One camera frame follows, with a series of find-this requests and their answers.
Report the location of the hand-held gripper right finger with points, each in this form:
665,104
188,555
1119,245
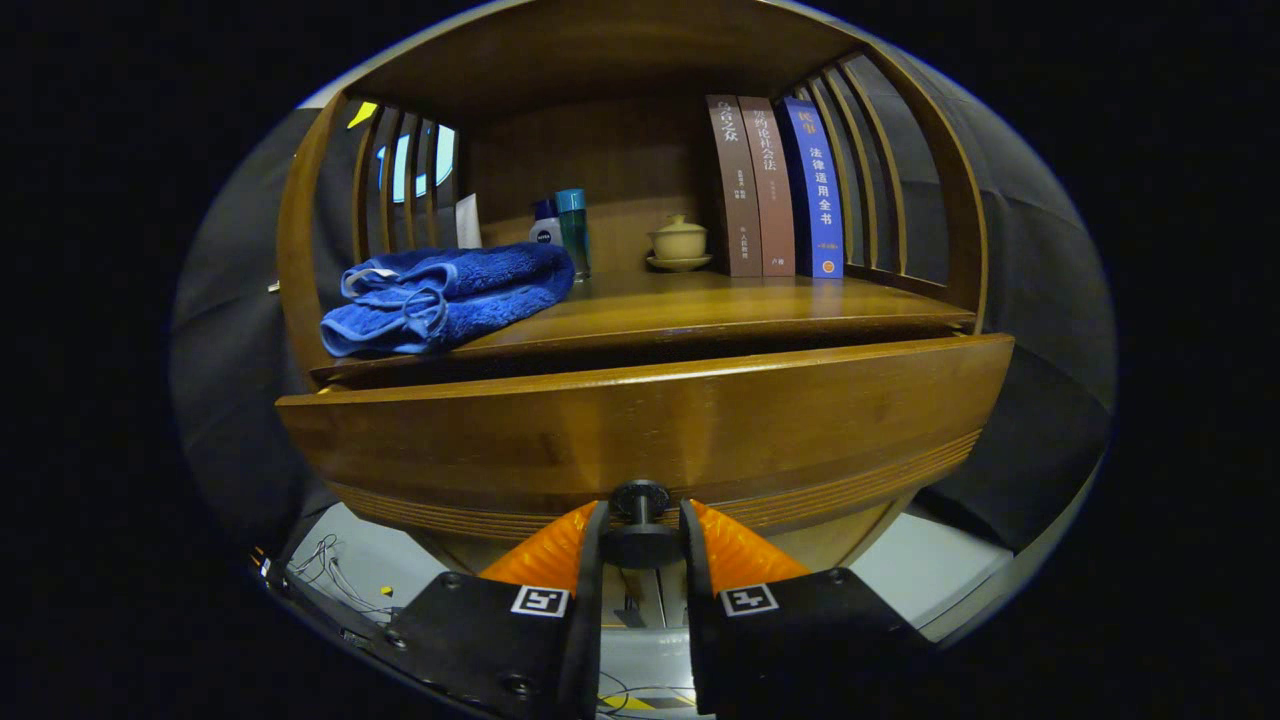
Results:
700,620

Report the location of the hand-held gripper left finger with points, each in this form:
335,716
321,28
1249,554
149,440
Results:
590,640

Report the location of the wooden drawer with black knob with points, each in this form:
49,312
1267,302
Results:
650,430

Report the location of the wooden countertop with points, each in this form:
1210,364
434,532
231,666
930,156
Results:
700,300

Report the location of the wooden cabinet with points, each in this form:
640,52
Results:
600,160

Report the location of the folded blue towel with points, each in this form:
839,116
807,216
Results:
450,295

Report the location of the beige lidded tea cup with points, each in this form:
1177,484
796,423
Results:
680,243

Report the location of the teal bottle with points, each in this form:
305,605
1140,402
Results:
574,230

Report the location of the white bottle with blue cap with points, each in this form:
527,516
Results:
545,232

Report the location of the reddish brown book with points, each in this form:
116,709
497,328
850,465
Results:
770,200

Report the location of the dark brown book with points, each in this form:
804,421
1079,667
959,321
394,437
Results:
735,190

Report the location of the white tube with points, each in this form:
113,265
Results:
468,225

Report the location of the blue book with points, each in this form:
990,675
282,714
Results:
820,200

